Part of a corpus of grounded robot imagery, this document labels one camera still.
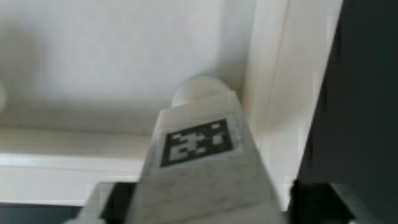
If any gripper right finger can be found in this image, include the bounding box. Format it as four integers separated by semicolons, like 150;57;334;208
286;178;380;224

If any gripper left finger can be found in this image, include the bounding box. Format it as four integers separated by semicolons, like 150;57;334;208
64;182;137;224

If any white table leg with tag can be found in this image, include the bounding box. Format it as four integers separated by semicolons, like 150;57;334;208
126;76;288;224

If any white square tabletop part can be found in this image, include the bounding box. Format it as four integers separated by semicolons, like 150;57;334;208
0;0;345;212

